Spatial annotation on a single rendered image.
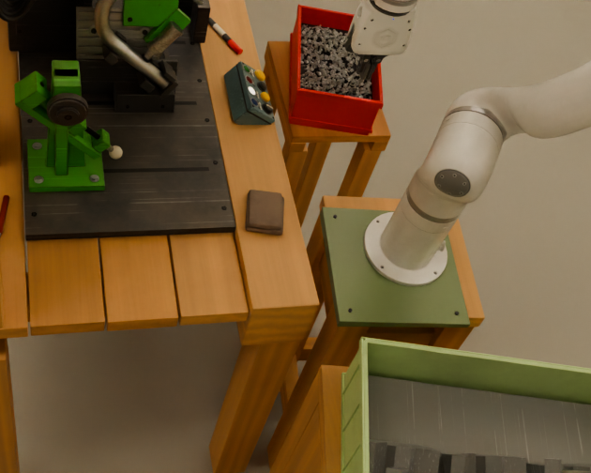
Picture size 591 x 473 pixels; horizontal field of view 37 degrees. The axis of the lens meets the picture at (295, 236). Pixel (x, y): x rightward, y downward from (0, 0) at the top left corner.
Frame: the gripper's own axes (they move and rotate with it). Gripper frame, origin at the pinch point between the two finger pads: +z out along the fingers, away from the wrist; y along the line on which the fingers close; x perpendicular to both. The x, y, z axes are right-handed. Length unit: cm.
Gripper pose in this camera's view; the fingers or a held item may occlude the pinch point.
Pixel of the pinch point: (366, 66)
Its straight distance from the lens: 166.8
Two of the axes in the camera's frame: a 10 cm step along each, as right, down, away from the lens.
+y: 9.6, -0.4, 2.8
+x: -1.9, -8.1, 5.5
